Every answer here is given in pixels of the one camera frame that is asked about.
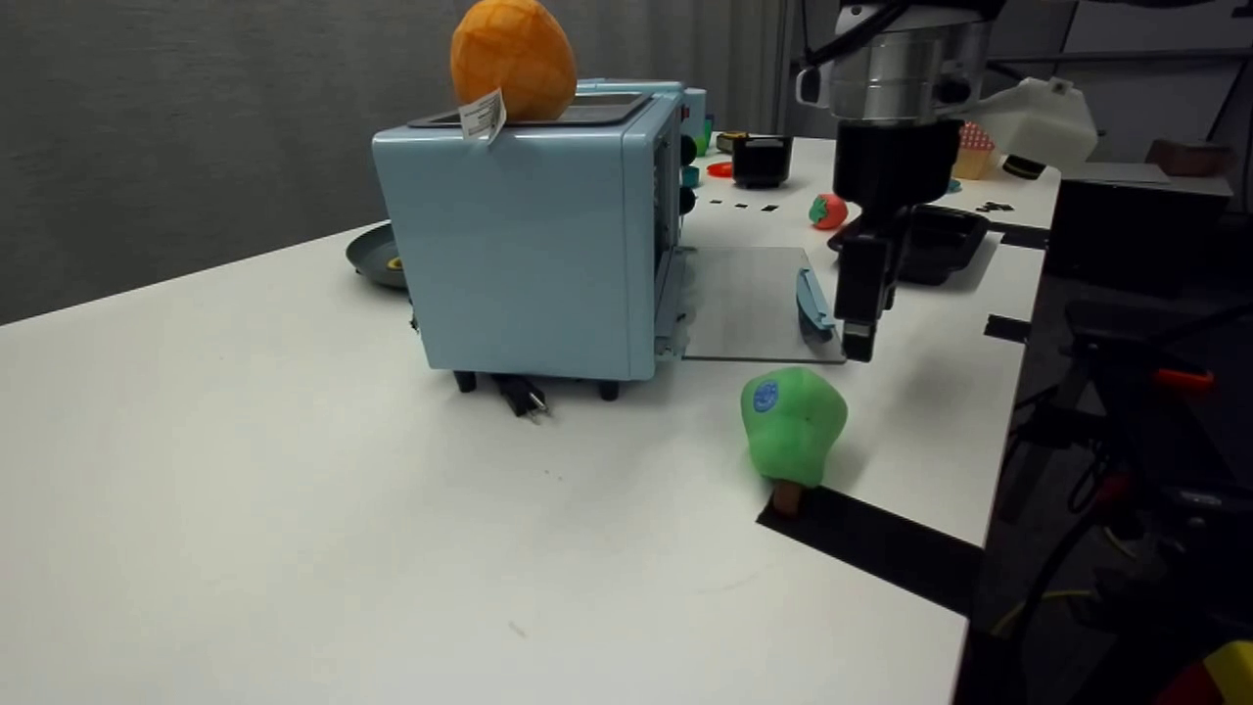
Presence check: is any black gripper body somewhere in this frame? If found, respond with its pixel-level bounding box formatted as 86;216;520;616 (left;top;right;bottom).
833;116;969;251

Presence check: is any green toy apple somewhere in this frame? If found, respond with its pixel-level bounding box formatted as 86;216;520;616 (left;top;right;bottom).
738;364;855;519

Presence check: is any red tomato plushie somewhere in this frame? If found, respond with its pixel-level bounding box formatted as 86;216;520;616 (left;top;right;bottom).
802;189;855;234

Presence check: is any light blue toaster oven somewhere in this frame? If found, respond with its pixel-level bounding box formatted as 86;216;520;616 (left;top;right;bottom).
370;75;718;404

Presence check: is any orange fruit plushie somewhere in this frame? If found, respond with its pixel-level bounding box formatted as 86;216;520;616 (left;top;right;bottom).
447;0;580;152

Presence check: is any black ridged plastic tray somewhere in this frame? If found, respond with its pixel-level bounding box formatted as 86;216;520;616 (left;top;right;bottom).
828;204;993;288

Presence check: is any black cup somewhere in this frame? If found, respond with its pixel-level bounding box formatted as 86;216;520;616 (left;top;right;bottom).
727;129;794;193

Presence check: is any black box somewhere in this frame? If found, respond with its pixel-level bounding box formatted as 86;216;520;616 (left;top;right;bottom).
1043;168;1253;304

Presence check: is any black power plug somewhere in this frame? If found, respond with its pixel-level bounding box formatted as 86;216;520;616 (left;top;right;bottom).
486;368;556;424

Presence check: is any dark grey pan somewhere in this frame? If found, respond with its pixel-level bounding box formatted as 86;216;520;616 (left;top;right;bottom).
342;216;420;295

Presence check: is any yellow clamp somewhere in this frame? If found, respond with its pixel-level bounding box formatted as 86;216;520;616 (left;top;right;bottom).
1194;633;1253;705

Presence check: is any red handle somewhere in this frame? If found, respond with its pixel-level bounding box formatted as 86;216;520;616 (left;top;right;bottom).
1149;364;1221;400

